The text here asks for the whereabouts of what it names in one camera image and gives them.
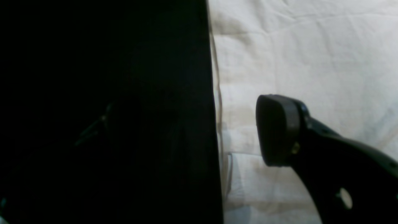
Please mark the black table cloth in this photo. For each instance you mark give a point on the black table cloth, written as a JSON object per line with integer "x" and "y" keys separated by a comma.
{"x": 108, "y": 113}

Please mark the white T-shirt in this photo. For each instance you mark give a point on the white T-shirt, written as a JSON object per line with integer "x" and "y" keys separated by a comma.
{"x": 337, "y": 56}

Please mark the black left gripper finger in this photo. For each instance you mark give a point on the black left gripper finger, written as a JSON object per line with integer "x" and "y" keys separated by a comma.
{"x": 349, "y": 181}

